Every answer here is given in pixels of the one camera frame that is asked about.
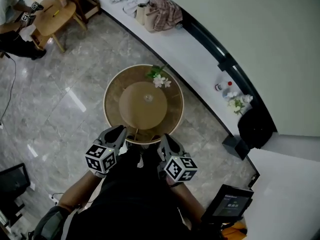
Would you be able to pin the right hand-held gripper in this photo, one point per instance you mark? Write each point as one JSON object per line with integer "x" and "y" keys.
{"x": 180, "y": 169}

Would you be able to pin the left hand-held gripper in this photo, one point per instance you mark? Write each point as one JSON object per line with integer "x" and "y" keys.
{"x": 101, "y": 160}

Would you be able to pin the person's left forearm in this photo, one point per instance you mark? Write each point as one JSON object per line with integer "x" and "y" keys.
{"x": 77, "y": 194}

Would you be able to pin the person's right forearm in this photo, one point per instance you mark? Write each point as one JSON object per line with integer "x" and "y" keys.
{"x": 187, "y": 201}

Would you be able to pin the round glass coffee table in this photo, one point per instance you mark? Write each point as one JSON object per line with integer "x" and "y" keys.
{"x": 112, "y": 104}

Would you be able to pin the person's black clothed body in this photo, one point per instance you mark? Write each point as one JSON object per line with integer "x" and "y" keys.
{"x": 137, "y": 196}

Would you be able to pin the dark grey box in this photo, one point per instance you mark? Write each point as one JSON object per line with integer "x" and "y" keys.
{"x": 235, "y": 147}

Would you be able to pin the pink white artificial flower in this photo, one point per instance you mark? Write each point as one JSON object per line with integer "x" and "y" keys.
{"x": 160, "y": 81}

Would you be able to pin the black tablet screen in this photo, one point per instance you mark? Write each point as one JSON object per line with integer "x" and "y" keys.
{"x": 228, "y": 205}

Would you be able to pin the clear plastic bottle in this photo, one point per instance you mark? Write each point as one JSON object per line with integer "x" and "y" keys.
{"x": 228, "y": 94}

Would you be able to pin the white bottle with red cap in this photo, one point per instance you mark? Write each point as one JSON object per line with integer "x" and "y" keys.
{"x": 222, "y": 86}

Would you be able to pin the white power strip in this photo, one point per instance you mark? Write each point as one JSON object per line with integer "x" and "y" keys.
{"x": 53, "y": 199}

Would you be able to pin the black backpack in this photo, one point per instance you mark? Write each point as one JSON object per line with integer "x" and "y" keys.
{"x": 257, "y": 129}

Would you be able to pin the long white low bench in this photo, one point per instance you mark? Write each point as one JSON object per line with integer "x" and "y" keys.
{"x": 190, "y": 54}

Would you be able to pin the orange seat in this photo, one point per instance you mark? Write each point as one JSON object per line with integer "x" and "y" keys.
{"x": 235, "y": 232}

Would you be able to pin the black monitor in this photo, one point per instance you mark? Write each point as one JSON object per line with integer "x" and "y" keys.
{"x": 12, "y": 181}

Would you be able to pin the beige tote bag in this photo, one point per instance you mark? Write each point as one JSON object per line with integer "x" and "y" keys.
{"x": 143, "y": 19}

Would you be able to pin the small grey round object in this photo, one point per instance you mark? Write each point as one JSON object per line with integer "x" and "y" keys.
{"x": 179, "y": 26}

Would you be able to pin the light wooden side table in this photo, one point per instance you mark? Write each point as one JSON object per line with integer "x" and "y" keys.
{"x": 55, "y": 21}

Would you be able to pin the plaid pink cloth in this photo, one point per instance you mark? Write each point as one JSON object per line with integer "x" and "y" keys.
{"x": 166, "y": 14}

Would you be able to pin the yellow marker pen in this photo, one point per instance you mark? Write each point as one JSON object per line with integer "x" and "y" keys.
{"x": 56, "y": 13}

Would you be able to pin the black pen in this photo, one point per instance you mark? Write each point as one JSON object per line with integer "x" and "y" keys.
{"x": 48, "y": 8}

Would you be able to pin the small pinkish bottle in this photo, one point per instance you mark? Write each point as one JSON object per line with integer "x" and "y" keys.
{"x": 62, "y": 0}

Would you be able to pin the wooden frame chair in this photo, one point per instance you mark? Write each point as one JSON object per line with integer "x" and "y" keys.
{"x": 86, "y": 6}

